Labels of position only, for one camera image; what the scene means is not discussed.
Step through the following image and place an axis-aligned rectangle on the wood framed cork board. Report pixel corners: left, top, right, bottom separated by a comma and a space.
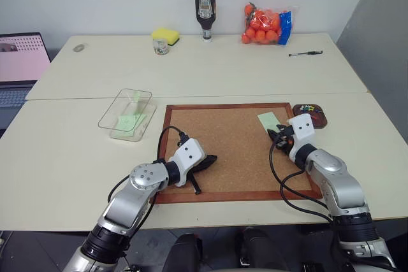
154, 102, 323, 204

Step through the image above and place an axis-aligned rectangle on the brown wooden tray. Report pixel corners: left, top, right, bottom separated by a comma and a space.
292, 103, 329, 130

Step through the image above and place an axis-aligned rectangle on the black pen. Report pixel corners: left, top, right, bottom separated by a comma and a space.
288, 50, 324, 58

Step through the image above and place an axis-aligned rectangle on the small clear pushpin jar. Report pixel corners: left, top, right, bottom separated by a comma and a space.
152, 38, 170, 57

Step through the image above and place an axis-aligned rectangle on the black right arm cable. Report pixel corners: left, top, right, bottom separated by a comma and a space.
269, 143, 336, 224

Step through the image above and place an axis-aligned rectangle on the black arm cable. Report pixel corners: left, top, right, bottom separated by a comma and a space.
107, 126, 189, 222
269, 143, 336, 224

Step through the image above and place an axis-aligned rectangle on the bag of orange fruits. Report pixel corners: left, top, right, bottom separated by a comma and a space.
240, 1, 300, 47

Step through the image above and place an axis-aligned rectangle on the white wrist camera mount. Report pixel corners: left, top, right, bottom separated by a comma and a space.
168, 138, 206, 188
288, 113, 317, 155

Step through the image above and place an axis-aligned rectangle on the open laptop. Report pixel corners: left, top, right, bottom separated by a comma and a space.
0, 32, 52, 130

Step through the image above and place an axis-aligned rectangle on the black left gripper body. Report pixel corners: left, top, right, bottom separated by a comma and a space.
186, 156, 210, 178

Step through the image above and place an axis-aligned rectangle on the yellow sponge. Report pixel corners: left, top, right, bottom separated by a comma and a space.
150, 27, 180, 47

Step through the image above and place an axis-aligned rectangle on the dark sauce squeeze bottle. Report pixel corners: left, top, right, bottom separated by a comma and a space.
194, 0, 218, 43

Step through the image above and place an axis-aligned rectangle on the dark rounded shape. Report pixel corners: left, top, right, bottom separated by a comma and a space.
235, 226, 289, 272
165, 233, 204, 272

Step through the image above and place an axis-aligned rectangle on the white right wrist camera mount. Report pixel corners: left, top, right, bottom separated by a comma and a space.
288, 113, 317, 155

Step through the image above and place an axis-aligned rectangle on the clear plastic box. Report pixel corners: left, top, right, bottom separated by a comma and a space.
97, 88, 158, 143

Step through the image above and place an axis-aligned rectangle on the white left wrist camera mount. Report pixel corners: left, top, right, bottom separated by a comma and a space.
168, 138, 206, 188

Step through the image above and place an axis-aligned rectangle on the pale green sticky note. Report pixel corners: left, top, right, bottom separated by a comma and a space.
257, 111, 282, 132
115, 114, 148, 132

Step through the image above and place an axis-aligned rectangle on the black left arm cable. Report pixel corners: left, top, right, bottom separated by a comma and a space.
107, 126, 189, 222

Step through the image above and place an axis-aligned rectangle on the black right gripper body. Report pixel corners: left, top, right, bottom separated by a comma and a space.
274, 124, 296, 154

